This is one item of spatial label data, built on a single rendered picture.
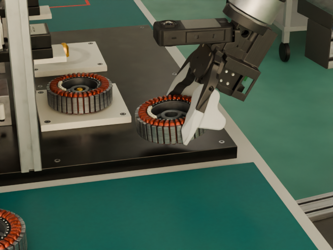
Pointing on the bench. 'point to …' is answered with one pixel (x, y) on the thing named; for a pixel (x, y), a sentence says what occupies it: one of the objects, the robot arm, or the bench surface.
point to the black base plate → (123, 141)
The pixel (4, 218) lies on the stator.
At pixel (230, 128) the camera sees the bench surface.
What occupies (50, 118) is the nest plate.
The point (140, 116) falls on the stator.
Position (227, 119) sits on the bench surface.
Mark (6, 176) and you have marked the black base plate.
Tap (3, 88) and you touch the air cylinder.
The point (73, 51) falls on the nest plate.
